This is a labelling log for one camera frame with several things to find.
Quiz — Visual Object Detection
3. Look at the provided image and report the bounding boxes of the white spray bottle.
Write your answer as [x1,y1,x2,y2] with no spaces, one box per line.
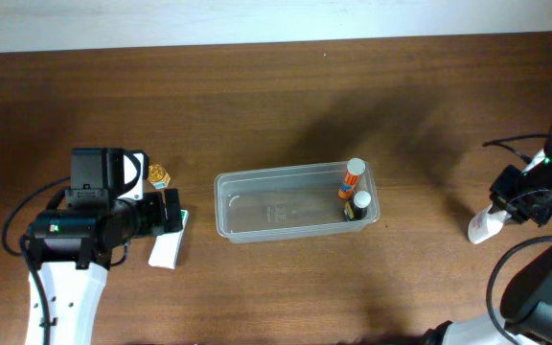
[468,204,511,244]

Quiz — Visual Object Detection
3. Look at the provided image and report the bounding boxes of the dark bottle white cap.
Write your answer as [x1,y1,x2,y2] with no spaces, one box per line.
[343,191,372,221]

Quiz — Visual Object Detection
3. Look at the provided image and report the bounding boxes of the orange tube white cap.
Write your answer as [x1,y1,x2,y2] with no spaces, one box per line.
[337,158,366,199]

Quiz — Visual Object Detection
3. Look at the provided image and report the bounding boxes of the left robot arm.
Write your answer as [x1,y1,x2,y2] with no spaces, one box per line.
[19,148,189,344]

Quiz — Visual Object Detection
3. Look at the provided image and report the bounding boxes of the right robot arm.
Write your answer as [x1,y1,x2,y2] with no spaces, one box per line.
[419,124,552,345]

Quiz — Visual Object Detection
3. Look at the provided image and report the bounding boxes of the clear plastic container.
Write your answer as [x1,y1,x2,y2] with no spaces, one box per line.
[215,161,380,243]

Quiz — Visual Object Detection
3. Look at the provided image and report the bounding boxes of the white green medicine box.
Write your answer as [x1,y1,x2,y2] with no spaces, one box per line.
[149,210,189,270]

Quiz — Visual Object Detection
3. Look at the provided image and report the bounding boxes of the gold lid small jar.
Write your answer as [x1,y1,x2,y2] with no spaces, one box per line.
[148,164,171,190]

